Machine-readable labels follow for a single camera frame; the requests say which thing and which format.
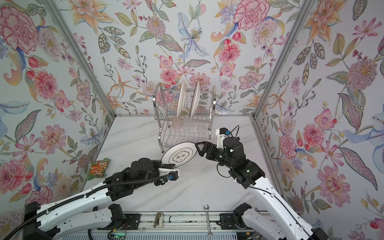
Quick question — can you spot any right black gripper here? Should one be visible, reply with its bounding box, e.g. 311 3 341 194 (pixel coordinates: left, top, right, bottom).
196 142 235 173

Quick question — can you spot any white patterned plate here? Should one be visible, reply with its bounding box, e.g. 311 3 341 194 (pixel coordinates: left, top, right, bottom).
161 142 198 168

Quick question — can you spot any orange striped plate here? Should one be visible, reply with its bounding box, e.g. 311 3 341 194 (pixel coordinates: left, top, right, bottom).
177 81 187 118
190 82 201 118

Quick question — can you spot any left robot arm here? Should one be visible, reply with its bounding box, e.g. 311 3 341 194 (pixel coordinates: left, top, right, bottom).
21 158 179 240

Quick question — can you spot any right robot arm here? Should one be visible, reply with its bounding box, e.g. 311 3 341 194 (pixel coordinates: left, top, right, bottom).
195 137 328 240

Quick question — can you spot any steel two-tier dish rack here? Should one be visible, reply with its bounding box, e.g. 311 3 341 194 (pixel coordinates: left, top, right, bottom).
153 84 216 153

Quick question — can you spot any pink drinking glass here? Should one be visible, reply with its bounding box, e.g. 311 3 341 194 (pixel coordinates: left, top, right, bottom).
172 119 183 131

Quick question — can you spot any green snack packet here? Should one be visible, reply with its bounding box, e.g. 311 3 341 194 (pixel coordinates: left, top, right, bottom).
87 158 111 181

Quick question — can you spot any silver open-end wrench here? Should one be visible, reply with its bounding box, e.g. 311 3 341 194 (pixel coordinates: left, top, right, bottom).
203 205 214 240

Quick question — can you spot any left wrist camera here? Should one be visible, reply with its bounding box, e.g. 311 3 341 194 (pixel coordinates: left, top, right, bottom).
158 168 180 181

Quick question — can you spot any small metal bracket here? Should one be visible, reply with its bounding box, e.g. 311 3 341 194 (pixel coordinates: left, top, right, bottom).
154 212 163 228

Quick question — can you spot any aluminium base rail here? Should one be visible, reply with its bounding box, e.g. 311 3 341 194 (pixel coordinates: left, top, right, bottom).
47 210 307 233

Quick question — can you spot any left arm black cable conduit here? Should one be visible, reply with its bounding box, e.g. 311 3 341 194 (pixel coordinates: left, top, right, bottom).
2 173 172 240

